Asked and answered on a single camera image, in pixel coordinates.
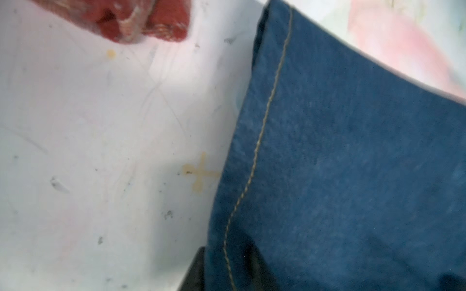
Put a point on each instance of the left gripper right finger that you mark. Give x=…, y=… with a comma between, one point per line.
x=262, y=278

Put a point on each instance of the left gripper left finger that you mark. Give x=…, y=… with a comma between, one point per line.
x=194, y=279

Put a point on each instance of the dark navy denim skirt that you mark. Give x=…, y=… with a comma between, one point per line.
x=345, y=176

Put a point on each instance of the red plaid skirt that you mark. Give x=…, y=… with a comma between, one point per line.
x=125, y=21

